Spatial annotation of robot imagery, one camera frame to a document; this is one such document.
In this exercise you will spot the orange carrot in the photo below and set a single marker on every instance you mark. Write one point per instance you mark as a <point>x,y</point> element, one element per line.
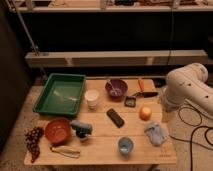
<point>141,84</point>

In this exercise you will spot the small dark square dish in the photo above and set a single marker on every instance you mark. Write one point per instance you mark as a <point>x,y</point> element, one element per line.
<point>130,101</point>

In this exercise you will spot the spoon in purple bowl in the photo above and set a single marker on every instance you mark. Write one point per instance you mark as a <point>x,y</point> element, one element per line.
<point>114,90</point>

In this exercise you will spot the purple bowl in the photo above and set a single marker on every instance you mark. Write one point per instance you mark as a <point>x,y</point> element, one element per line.
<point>120,86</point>

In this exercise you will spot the orange fruit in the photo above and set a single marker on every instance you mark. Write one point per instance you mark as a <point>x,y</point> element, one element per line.
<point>145,113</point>

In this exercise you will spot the wooden shelf rack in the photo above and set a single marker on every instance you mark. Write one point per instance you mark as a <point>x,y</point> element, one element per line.
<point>97,34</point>

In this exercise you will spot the white paper cup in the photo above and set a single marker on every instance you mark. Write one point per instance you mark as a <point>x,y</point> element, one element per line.
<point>92,97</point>

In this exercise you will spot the orange bowl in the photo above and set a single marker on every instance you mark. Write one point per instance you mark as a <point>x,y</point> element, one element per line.
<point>58,130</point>

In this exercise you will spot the bunch of dark grapes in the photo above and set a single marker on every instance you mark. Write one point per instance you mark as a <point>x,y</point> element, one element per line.
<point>32,139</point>

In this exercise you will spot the blue scrub brush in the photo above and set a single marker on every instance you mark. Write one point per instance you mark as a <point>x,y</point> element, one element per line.
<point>82,129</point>

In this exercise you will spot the small blue cup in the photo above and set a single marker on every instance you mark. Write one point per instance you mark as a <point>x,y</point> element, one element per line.
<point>125,145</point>

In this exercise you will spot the green plastic tray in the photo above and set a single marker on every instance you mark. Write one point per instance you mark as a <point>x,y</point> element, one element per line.
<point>61,95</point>

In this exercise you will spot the blue crumpled cloth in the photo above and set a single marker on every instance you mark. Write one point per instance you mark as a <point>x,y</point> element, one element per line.
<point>156,134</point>

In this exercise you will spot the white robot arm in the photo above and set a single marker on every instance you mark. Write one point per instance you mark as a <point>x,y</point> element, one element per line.
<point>187,82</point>

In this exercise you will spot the metal clip tool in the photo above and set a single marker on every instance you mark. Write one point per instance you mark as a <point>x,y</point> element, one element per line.
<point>66,151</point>

